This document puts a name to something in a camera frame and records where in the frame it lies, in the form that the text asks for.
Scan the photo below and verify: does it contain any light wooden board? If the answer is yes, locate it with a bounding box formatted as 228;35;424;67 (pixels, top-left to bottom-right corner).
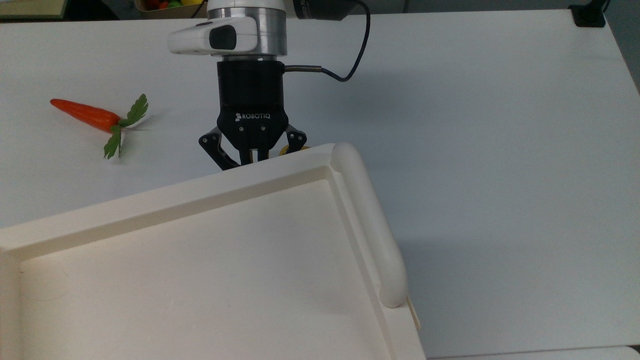
0;0;69;20

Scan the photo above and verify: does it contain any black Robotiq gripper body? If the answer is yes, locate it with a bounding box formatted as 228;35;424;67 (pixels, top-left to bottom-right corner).
216;58;290;152

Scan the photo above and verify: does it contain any orange toy carrot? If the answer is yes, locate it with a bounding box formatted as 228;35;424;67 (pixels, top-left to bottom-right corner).
49;93;150;161

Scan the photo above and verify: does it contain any cream white tray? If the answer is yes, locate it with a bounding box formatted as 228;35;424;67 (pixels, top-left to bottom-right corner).
0;142;427;360

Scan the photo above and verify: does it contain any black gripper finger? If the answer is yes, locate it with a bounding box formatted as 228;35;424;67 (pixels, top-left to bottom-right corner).
257;125;308;164
198;127;252;172

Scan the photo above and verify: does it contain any black table clamp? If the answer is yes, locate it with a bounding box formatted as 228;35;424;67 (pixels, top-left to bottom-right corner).
568;0;609;29

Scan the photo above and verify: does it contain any box of toy fruit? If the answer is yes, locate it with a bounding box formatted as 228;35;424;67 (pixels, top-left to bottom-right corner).
134;0;207;20

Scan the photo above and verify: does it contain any dark blue gripper cable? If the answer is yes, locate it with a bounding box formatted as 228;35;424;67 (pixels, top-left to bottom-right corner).
283;0;372;84

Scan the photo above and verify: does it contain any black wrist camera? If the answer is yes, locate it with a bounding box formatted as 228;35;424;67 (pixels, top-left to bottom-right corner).
292;0;360;22

